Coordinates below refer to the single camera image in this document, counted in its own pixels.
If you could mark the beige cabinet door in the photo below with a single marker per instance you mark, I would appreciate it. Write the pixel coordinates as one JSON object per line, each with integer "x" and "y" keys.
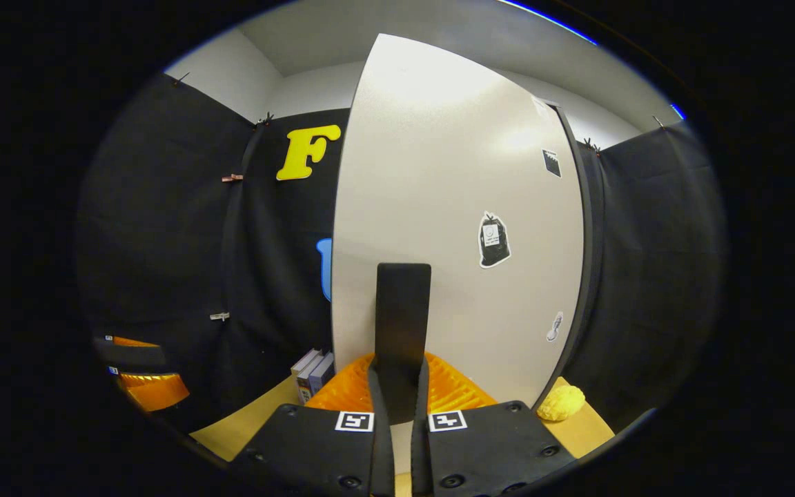
{"x": 425, "y": 172}

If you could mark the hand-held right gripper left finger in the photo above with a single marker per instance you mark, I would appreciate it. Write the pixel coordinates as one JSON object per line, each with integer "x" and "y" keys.
{"x": 315, "y": 449}

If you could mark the grey-blue spined book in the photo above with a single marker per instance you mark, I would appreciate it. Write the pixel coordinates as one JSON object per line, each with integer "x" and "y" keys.
{"x": 323, "y": 373}

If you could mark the copper cloth clip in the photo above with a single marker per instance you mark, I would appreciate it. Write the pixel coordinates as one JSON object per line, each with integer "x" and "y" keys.
{"x": 232, "y": 178}

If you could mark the black backdrop cloth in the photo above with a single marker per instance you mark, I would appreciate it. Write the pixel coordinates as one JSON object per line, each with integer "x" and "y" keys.
{"x": 163, "y": 241}

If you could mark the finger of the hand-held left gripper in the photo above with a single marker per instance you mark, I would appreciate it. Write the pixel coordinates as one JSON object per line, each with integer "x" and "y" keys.
{"x": 132, "y": 355}
{"x": 152, "y": 392}

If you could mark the white and black spined book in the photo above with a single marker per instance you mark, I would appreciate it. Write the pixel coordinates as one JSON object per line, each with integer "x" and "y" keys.
{"x": 309, "y": 383}

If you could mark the silver cloth clip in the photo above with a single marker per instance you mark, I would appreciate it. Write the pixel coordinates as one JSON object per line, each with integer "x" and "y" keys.
{"x": 219, "y": 316}

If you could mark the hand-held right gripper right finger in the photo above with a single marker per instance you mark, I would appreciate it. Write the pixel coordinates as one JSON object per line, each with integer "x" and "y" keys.
{"x": 494, "y": 449}

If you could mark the beige spined book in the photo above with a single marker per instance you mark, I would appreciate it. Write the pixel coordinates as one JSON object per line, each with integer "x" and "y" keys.
{"x": 303, "y": 362}

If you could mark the yellow knobbly sponge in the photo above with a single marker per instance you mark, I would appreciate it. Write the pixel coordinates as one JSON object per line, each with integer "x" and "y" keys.
{"x": 561, "y": 404}

